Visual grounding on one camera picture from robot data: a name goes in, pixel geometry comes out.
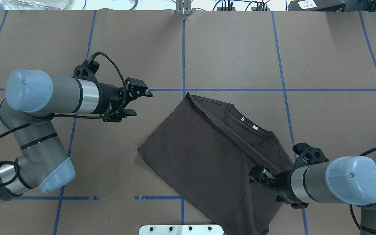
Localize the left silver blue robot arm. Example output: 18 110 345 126
0 68 153 203

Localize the clear plastic tray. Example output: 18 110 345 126
0 0 75 10

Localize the black usb hub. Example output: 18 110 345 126
213 0 235 11
250 1 270 11

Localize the aluminium frame post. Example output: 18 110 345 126
173 0 192 15

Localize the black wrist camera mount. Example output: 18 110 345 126
292 143 329 166

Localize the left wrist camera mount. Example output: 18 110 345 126
73 59 100 82

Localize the near black usb hub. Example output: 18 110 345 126
250 1 270 11

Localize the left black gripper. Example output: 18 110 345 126
98 78 153 122

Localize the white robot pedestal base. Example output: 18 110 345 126
138 224 226 235

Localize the brown t-shirt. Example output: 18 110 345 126
138 93 293 235

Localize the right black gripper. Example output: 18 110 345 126
249 166 308 209

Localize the far black usb hub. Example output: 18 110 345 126
213 0 235 11

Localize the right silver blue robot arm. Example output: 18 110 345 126
249 156 376 235

